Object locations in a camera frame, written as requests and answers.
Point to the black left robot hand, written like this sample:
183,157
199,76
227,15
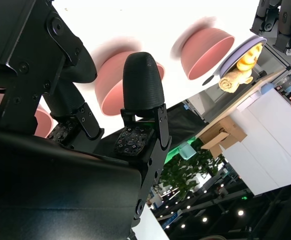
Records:
285,22

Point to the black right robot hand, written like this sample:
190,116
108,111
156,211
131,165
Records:
48,187

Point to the pink plastic bowl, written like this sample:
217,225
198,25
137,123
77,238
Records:
44,122
110,82
205,55

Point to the purple round plate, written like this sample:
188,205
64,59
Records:
238,53

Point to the light blue round object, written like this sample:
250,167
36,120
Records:
268,88

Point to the yellow pastry toys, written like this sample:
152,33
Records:
231,82

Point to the black table grommet hole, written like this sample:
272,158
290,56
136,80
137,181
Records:
208,80

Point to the white cabinet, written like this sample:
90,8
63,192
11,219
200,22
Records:
273,140

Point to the brown cardboard box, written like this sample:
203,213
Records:
225,132

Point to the green leafy plant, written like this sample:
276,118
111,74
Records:
185,175

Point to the round ceiling light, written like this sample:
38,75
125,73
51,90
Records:
240,212
204,219
183,225

